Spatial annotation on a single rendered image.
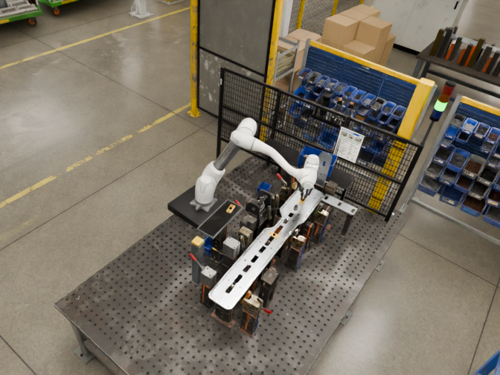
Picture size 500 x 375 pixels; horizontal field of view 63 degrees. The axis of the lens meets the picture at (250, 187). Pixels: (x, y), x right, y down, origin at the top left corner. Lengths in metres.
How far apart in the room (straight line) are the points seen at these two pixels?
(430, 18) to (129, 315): 7.76
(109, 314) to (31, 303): 1.21
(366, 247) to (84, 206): 2.96
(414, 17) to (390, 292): 6.18
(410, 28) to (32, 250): 7.72
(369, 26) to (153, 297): 5.48
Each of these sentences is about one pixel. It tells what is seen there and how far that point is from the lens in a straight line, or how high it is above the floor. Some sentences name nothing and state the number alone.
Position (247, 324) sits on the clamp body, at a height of 0.82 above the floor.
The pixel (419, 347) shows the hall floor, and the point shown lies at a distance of 4.09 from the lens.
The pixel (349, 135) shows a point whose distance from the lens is 3.52.
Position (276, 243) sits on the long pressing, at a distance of 3.00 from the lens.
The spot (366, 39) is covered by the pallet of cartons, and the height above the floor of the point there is 0.82.
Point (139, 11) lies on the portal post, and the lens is 9.46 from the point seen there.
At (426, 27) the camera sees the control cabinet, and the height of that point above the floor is 0.58.
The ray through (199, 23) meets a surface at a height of 1.35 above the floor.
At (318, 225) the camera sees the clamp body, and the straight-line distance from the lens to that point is 3.33.
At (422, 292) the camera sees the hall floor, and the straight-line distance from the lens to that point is 4.44.
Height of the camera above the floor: 3.27
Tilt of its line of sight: 42 degrees down
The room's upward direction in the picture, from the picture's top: 7 degrees clockwise
